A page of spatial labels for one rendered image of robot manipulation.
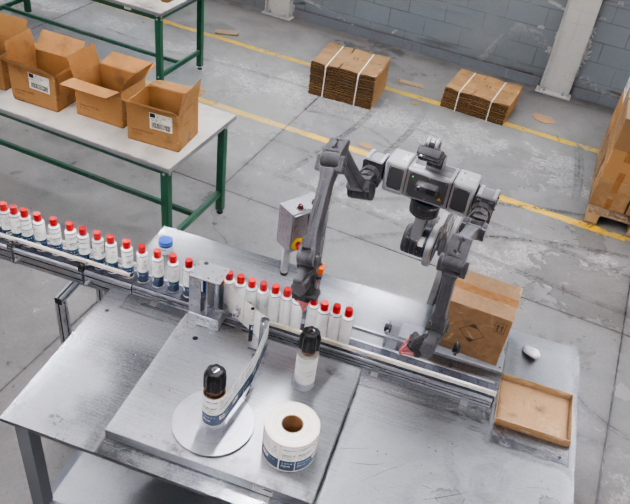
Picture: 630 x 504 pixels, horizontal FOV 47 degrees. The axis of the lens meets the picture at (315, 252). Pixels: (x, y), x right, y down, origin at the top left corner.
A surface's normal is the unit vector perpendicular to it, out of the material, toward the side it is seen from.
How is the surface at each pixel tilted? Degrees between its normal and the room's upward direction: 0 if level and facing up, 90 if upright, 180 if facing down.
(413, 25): 90
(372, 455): 0
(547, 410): 0
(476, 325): 90
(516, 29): 90
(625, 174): 92
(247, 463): 0
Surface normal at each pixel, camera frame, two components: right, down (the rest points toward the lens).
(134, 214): 0.11, -0.77
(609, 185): -0.42, 0.48
